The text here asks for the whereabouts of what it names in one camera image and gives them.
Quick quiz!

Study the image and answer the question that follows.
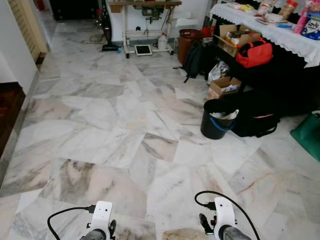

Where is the sewing machine table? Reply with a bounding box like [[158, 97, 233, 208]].
[[107, 0, 183, 59]]

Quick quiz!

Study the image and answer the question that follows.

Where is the brown round bin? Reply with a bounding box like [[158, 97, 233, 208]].
[[177, 29, 204, 65]]

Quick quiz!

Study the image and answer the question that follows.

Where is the blue and white box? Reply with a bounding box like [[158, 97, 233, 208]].
[[301, 12, 320, 41]]

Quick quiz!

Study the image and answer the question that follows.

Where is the green fabric bag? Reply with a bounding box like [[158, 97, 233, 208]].
[[290, 110, 320, 162]]

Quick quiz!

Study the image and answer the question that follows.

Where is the white plastic bag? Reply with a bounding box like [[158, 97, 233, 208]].
[[207, 60, 230, 84]]

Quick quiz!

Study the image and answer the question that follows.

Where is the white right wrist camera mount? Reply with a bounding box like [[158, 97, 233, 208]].
[[214, 196, 237, 232]]

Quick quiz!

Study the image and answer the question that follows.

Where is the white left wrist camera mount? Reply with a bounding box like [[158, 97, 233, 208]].
[[91, 201, 114, 232]]

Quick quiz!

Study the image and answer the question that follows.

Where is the wooden louvre door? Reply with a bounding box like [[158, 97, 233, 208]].
[[7, 0, 50, 64]]

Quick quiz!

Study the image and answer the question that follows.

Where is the white plastic jug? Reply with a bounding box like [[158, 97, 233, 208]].
[[157, 32, 169, 51]]

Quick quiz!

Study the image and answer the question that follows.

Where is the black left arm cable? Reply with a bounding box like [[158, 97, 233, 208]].
[[47, 205, 96, 240]]

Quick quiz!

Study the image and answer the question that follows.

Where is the white floor scale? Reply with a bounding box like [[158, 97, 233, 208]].
[[135, 44, 153, 56]]

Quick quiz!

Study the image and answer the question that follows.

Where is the black bucket with blue handle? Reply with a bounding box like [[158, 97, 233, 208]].
[[200, 98, 241, 140]]

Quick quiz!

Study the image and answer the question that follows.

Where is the snack jar with orange lid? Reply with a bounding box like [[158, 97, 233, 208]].
[[278, 0, 299, 21]]

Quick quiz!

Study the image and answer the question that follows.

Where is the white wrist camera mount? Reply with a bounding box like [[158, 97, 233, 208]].
[[91, 201, 114, 232], [214, 196, 237, 232]]

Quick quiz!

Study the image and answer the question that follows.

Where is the pink bottle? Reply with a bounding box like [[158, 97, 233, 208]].
[[293, 4, 311, 35]]

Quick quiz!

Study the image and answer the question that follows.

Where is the large open cardboard box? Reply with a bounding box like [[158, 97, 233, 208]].
[[213, 24, 262, 57]]

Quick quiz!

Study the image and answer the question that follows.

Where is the black backpack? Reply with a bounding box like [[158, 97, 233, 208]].
[[173, 41, 216, 84]]

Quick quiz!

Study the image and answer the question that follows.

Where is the black upright vacuum cleaner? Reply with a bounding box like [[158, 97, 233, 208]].
[[98, 0, 121, 53]]

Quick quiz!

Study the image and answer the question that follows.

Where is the black shelf table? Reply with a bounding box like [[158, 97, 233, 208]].
[[214, 34, 320, 118]]

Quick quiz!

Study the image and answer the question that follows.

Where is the red bag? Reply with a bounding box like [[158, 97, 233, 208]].
[[235, 37, 274, 69]]

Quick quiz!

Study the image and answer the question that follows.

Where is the black duffel bag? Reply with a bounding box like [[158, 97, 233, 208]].
[[232, 89, 282, 139]]

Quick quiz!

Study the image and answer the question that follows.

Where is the white lace tablecloth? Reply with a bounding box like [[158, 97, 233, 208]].
[[209, 3, 320, 69]]

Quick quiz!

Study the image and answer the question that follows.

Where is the small cardboard box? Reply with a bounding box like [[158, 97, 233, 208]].
[[208, 76, 243, 100]]

